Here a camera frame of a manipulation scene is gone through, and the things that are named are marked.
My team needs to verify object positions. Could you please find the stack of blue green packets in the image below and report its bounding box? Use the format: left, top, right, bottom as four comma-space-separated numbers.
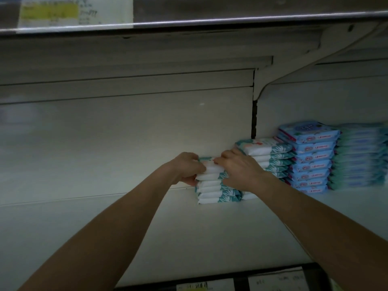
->
327, 123, 388, 192

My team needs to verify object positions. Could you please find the metal store shelving unit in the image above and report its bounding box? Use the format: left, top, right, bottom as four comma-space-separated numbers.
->
0, 0, 388, 291

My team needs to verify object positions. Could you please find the wipes packet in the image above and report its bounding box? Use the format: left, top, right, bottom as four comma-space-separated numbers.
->
197, 157, 226, 176

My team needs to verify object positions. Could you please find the person's left hand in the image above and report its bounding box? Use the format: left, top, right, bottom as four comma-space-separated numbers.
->
162, 152, 207, 187

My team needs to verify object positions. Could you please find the person's right forearm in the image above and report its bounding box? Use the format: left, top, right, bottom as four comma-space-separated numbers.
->
251, 175, 388, 291

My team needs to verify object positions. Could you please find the stack of blue red packets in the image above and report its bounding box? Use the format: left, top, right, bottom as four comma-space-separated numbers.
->
276, 121, 340, 194

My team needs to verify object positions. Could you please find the person's right hand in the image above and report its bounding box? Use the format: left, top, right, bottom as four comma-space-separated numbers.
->
213, 148, 268, 192

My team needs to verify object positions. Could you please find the person's left forearm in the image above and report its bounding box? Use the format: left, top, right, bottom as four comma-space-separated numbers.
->
18, 173, 177, 291

